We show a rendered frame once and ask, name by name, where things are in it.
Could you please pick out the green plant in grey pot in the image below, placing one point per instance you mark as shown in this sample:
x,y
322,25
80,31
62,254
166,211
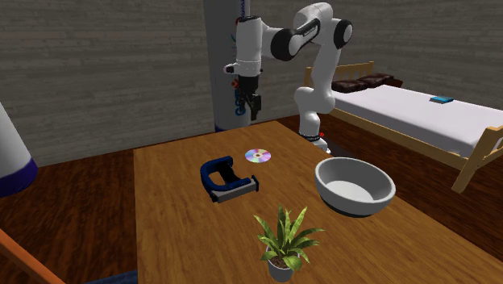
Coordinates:
x,y
286,242

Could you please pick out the white bowl with dark base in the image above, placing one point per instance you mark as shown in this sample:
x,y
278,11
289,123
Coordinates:
x,y
353,185

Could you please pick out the blue and grey clamp tool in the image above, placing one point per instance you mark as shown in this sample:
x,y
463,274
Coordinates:
x,y
214,177

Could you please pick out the orange wooden furniture edge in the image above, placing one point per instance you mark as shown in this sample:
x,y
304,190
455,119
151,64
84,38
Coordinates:
x,y
23,261

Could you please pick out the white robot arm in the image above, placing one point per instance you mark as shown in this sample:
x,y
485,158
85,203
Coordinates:
x,y
320,74

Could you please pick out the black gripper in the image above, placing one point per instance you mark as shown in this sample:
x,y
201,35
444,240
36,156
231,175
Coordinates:
x,y
248,83

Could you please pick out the wooden bed with white mattress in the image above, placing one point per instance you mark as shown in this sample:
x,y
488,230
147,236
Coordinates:
x,y
412,118

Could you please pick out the dark robot stand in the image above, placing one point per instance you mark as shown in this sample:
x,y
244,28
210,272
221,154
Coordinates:
x,y
336,148

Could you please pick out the wooden table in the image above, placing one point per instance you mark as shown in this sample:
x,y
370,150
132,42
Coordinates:
x,y
188,236

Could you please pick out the shiny compact disc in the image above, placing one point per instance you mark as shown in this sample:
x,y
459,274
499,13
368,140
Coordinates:
x,y
258,155

